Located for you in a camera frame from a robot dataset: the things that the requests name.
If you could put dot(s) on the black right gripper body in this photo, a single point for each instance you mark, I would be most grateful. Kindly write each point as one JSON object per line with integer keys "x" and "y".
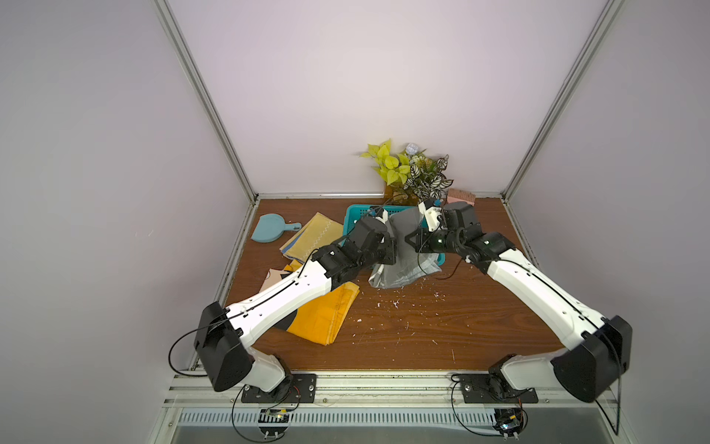
{"x": 421, "y": 240}

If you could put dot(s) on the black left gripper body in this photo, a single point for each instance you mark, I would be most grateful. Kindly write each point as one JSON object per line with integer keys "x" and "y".
{"x": 380, "y": 253}

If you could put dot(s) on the light grey pillowcase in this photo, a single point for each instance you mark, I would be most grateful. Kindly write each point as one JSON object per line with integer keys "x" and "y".
{"x": 410, "y": 265}

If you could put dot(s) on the orange patterned pillowcase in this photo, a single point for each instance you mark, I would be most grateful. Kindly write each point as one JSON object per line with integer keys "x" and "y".
{"x": 320, "y": 320}

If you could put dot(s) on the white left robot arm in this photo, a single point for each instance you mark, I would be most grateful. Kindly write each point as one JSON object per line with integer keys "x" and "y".
{"x": 225, "y": 336}

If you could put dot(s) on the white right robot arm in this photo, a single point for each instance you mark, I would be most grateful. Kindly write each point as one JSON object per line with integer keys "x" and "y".
{"x": 595, "y": 352}

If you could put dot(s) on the teal plastic perforated basket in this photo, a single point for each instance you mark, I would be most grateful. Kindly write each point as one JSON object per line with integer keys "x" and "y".
{"x": 355, "y": 213}

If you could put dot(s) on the olive yellow zigzag pillowcase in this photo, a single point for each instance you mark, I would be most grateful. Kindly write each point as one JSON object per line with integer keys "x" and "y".
{"x": 317, "y": 232}

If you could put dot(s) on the pink hand brush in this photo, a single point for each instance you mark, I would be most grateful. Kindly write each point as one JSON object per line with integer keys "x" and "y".
{"x": 460, "y": 196}

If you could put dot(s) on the artificial potted plant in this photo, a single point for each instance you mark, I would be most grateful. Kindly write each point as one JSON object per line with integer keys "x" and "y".
{"x": 410, "y": 176}

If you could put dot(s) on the light blue dustpan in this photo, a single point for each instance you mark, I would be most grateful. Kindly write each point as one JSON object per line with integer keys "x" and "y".
{"x": 271, "y": 227}

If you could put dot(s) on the right circuit board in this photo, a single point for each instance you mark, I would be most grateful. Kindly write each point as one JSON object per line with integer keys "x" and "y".
{"x": 509, "y": 422}

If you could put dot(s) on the circuit board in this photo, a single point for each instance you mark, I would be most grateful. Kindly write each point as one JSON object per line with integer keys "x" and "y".
{"x": 273, "y": 423}
{"x": 509, "y": 422}

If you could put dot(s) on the left circuit board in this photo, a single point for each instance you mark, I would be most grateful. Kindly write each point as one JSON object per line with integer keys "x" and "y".
{"x": 273, "y": 423}

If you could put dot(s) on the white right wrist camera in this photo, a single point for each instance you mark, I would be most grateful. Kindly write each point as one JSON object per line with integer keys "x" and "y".
{"x": 431, "y": 212}

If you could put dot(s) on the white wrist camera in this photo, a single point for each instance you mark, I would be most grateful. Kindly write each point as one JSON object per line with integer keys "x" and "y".
{"x": 379, "y": 213}
{"x": 431, "y": 212}

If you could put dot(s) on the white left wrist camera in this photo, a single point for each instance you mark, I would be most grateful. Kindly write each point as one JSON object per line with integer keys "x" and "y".
{"x": 379, "y": 213}

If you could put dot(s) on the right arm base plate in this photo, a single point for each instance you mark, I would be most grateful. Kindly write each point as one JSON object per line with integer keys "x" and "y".
{"x": 487, "y": 388}

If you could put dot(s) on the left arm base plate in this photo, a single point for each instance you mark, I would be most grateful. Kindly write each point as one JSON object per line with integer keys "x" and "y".
{"x": 297, "y": 388}

